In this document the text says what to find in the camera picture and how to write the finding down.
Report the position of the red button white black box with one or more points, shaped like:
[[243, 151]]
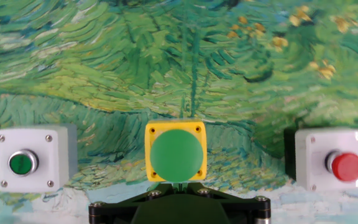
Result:
[[312, 149]]

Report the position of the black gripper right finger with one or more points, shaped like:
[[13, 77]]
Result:
[[247, 210]]

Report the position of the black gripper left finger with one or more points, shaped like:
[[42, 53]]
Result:
[[117, 210]]

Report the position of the small green button grey box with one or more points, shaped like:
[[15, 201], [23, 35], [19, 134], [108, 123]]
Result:
[[48, 158]]

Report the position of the green dome button yellow box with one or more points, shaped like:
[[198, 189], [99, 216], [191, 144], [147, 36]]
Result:
[[177, 155]]

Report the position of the painted landscape cloth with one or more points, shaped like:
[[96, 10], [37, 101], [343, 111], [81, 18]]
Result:
[[135, 62]]

